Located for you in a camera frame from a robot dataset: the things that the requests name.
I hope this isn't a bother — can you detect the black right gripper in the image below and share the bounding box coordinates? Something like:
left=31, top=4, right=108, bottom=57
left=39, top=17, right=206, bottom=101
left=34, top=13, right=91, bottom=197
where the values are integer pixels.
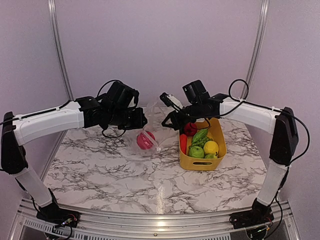
left=161, top=101, right=203, bottom=130

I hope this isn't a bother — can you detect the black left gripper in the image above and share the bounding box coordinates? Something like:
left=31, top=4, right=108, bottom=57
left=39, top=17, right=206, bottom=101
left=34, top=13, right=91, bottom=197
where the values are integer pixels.
left=107, top=106, right=148, bottom=130

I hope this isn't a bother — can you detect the clear zip top bag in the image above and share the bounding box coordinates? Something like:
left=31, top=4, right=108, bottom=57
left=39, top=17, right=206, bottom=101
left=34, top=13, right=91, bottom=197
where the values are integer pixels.
left=136, top=101, right=176, bottom=156

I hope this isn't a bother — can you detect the green apple toy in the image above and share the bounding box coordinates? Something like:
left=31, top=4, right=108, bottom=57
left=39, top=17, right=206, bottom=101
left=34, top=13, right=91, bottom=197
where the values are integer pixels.
left=188, top=145, right=205, bottom=159

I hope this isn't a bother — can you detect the red apple toy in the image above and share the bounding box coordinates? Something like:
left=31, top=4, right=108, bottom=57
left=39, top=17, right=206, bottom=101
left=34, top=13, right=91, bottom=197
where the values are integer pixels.
left=136, top=131, right=156, bottom=150

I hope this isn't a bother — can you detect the yellow lemon toy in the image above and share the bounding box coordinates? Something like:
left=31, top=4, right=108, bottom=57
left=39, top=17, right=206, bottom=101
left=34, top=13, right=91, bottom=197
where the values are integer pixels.
left=203, top=140, right=219, bottom=155

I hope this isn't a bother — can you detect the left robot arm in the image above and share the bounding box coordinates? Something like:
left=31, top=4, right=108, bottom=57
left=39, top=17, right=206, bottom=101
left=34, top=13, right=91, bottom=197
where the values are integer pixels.
left=0, top=79, right=147, bottom=223

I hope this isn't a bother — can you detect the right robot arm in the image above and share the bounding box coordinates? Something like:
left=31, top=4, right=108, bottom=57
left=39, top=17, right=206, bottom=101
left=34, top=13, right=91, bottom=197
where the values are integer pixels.
left=159, top=92, right=299, bottom=224

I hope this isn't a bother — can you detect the orange carrot toy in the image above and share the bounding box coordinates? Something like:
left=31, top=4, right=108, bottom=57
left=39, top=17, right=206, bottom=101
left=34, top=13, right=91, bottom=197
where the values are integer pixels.
left=179, top=133, right=188, bottom=155

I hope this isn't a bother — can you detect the green bitter gourd toy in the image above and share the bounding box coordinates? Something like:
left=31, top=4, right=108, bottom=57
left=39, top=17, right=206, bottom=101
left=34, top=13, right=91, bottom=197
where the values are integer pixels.
left=191, top=128, right=208, bottom=144

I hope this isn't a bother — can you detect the green grapes toy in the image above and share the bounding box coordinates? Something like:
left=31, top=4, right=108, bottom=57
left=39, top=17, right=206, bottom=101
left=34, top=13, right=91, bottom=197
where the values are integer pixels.
left=188, top=136, right=213, bottom=149

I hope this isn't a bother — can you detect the yellow plastic basket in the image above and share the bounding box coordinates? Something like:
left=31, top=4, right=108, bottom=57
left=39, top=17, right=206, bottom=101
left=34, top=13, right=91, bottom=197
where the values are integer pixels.
left=179, top=118, right=227, bottom=171

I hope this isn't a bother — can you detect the green pear toy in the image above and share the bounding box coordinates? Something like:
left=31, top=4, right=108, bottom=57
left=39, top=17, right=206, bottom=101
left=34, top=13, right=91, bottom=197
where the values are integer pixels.
left=204, top=153, right=218, bottom=159

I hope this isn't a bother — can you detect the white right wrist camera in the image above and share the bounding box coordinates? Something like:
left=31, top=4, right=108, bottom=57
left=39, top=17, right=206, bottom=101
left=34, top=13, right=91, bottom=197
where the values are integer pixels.
left=159, top=92, right=184, bottom=111

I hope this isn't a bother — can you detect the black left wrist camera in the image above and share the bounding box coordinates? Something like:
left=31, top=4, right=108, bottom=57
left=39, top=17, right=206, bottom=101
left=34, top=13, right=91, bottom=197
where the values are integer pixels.
left=106, top=81, right=139, bottom=109

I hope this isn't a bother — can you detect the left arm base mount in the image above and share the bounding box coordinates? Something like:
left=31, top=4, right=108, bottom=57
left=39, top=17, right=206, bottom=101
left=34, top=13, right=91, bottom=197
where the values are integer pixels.
left=36, top=208, right=80, bottom=228

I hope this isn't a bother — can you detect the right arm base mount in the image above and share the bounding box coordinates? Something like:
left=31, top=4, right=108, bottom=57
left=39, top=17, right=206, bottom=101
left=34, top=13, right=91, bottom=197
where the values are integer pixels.
left=229, top=210, right=275, bottom=229

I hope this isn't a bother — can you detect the left aluminium frame post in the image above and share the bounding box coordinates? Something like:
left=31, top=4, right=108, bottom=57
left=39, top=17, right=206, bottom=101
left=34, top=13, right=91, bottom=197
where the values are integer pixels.
left=47, top=0, right=74, bottom=101

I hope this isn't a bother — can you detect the aluminium frame post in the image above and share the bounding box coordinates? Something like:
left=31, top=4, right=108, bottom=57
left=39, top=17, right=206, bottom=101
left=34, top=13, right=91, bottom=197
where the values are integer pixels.
left=47, top=0, right=74, bottom=101
left=245, top=0, right=270, bottom=86

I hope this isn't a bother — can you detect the right aluminium frame post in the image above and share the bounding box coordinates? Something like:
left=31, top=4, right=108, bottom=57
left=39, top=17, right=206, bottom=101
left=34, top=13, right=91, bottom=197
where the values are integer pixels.
left=245, top=0, right=270, bottom=86

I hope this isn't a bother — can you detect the aluminium front rail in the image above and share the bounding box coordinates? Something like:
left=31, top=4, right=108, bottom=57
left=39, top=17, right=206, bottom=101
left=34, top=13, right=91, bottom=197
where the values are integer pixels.
left=14, top=199, right=301, bottom=240

